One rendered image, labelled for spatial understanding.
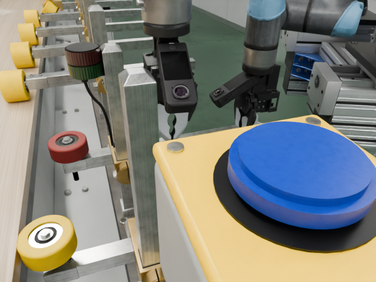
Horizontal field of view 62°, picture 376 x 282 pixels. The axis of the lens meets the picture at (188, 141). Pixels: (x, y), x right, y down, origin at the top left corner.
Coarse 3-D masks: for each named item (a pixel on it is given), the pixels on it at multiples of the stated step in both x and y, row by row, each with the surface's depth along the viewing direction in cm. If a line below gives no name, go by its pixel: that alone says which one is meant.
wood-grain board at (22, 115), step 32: (0, 0) 195; (32, 0) 197; (0, 32) 136; (0, 64) 104; (0, 96) 85; (32, 96) 85; (0, 128) 71; (32, 128) 73; (0, 160) 62; (0, 192) 54; (0, 224) 48; (0, 256) 44
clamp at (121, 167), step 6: (108, 138) 74; (114, 150) 70; (114, 156) 68; (114, 162) 66; (120, 162) 66; (126, 162) 67; (114, 168) 70; (120, 168) 65; (126, 168) 65; (114, 174) 66; (120, 174) 66; (126, 174) 66; (120, 180) 66; (126, 180) 67
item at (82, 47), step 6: (84, 42) 56; (66, 48) 53; (72, 48) 53; (78, 48) 53; (84, 48) 53; (90, 48) 53; (96, 48) 53; (72, 66) 53; (78, 66) 53; (84, 66) 53; (90, 66) 53; (84, 84) 57; (96, 102) 60; (102, 108) 60; (108, 120) 62; (108, 126) 63; (114, 144) 65
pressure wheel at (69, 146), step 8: (56, 136) 68; (64, 136) 68; (72, 136) 68; (80, 136) 68; (48, 144) 65; (56, 144) 65; (64, 144) 66; (72, 144) 66; (80, 144) 65; (56, 152) 64; (64, 152) 64; (72, 152) 64; (80, 152) 65; (56, 160) 65; (64, 160) 65; (72, 160) 65
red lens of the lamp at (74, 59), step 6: (66, 54) 52; (72, 54) 52; (78, 54) 51; (84, 54) 52; (90, 54) 52; (96, 54) 53; (72, 60) 52; (78, 60) 52; (84, 60) 52; (90, 60) 53; (96, 60) 53
